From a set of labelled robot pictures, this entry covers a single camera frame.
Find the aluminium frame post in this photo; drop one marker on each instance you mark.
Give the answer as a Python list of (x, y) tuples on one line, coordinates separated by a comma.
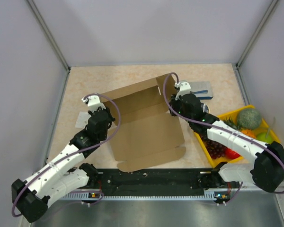
[(47, 33), (263, 22)]

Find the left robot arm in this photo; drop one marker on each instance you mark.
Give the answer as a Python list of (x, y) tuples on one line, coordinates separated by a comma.
[(33, 196)]

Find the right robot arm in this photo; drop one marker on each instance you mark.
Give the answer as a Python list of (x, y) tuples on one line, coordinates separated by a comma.
[(266, 161)]

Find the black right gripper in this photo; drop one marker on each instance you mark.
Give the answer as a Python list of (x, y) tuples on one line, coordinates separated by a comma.
[(173, 101)]

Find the small silver foil packet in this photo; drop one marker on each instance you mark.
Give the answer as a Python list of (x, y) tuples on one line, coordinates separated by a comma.
[(82, 120)]

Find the razor blister pack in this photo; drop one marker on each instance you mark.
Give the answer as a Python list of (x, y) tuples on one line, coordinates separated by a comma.
[(202, 90)]

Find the light green fruit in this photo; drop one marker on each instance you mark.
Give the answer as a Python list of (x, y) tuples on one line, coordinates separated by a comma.
[(264, 137)]

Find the red apple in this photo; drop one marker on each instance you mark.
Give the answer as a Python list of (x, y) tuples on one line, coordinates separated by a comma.
[(229, 153)]

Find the brown cardboard box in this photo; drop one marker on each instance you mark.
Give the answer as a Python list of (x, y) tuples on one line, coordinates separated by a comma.
[(148, 136)]

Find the dark red grape bunch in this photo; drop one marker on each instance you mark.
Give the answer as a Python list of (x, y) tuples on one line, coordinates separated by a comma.
[(215, 149)]

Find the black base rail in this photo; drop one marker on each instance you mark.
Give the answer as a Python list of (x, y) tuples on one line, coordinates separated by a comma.
[(158, 182)]

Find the small pineapple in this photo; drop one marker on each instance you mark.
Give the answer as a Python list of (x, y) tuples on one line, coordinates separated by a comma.
[(233, 124)]

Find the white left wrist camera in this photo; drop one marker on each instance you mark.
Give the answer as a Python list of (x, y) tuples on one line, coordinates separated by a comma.
[(93, 102)]

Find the green melon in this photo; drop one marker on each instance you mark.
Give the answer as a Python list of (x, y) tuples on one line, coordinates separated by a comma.
[(249, 118)]

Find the aluminium frame post right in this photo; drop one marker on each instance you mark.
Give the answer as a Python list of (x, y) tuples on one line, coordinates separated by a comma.
[(263, 22)]

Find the aluminium frame post left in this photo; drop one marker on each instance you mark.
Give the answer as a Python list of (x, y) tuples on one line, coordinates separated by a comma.
[(47, 33)]

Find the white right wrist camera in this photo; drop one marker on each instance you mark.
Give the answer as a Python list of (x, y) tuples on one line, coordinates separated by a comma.
[(182, 88)]

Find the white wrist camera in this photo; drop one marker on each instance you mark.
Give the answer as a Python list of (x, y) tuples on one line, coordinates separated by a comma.
[(182, 88), (93, 102)]

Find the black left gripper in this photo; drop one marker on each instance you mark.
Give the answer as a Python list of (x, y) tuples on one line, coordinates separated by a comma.
[(110, 118)]

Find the orange fruit in tray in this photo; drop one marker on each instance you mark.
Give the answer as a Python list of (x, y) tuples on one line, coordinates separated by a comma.
[(248, 133)]

